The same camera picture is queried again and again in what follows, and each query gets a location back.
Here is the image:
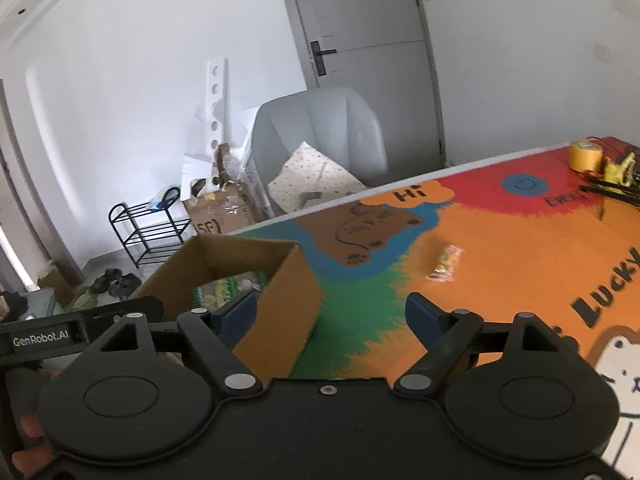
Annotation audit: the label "white perforated board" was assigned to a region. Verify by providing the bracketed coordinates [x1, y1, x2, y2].
[195, 57, 232, 162]

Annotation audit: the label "grey upholstered chair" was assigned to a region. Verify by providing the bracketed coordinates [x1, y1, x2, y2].
[247, 86, 390, 221]

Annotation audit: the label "black wire shoe rack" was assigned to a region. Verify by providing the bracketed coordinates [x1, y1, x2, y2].
[108, 186, 193, 268]

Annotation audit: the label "grey door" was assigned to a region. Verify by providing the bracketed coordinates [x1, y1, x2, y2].
[274, 0, 448, 171]

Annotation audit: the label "clear plastic bag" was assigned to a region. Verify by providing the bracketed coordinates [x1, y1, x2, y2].
[215, 142, 256, 196]

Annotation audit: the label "brown cardboard box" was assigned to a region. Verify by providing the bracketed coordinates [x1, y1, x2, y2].
[127, 234, 325, 381]

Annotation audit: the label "green zigzag-edged snack packet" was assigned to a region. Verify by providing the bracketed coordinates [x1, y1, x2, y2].
[199, 271, 268, 311]

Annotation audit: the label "black door handle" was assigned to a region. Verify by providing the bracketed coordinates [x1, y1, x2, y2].
[309, 40, 338, 77]

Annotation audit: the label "yellow tape roll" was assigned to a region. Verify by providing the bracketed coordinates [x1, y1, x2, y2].
[570, 140, 605, 173]

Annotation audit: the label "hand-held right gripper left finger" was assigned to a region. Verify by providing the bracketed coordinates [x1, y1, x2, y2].
[87, 290, 264, 395]

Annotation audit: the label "white foam sheets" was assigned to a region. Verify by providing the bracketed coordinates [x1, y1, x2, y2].
[181, 105, 261, 196]

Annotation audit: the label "small brown floor box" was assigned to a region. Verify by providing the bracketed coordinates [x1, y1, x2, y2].
[37, 265, 76, 306]

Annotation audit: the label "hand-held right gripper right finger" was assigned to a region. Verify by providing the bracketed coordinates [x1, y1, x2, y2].
[394, 291, 582, 396]

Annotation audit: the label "blue item on rack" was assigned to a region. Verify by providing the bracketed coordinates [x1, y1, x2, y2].
[147, 187, 173, 211]

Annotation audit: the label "colourful printed table mat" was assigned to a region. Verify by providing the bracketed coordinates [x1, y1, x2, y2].
[235, 136, 640, 466]

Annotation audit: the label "yellow snack packet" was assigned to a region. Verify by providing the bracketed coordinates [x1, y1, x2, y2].
[602, 152, 638, 184]

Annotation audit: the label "white dotted cushion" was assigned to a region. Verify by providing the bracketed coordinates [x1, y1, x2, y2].
[269, 141, 368, 213]

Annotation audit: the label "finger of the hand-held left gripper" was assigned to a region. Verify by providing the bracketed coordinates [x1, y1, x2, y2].
[82, 295, 166, 334]

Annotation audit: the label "printed cardboard box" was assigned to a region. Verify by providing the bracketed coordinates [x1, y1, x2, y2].
[182, 180, 261, 238]

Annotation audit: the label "small clear candy packet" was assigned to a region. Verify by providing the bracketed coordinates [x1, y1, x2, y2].
[426, 244, 463, 282]

